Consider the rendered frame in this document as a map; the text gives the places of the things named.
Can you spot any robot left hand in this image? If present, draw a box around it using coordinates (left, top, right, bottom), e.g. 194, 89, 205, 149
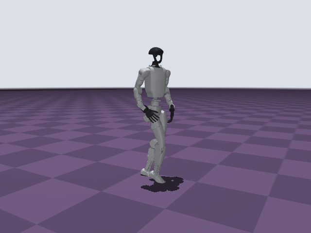
167, 104, 174, 123

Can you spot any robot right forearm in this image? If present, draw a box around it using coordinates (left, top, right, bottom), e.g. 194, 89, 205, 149
133, 88, 146, 111

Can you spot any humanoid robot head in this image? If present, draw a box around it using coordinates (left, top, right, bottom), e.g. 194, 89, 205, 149
149, 47, 163, 68

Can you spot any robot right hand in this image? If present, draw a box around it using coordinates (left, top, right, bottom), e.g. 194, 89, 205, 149
142, 105, 159, 123

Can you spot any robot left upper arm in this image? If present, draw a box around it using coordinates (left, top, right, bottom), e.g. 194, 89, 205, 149
164, 69, 171, 94

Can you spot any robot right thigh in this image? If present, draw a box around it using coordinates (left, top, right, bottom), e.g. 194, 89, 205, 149
143, 112, 166, 151

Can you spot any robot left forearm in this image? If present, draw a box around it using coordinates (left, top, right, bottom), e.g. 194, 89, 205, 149
164, 92, 175, 109

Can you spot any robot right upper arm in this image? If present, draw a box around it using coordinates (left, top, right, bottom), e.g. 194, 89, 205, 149
134, 68, 150, 94

